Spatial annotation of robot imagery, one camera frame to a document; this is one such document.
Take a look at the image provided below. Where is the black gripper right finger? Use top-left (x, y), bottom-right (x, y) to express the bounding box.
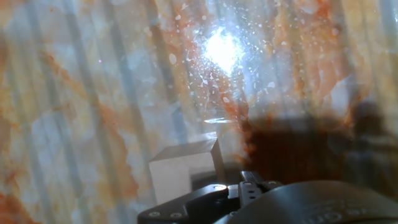
top-left (262, 179), bottom-right (284, 192)

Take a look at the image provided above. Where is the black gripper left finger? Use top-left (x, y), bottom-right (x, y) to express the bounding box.
top-left (238, 170), bottom-right (266, 208)

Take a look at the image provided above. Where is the wooden cube block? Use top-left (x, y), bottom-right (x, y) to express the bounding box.
top-left (148, 138), bottom-right (227, 206)

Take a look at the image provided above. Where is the marble patterned glossy mat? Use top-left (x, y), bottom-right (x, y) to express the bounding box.
top-left (0, 0), bottom-right (398, 224)

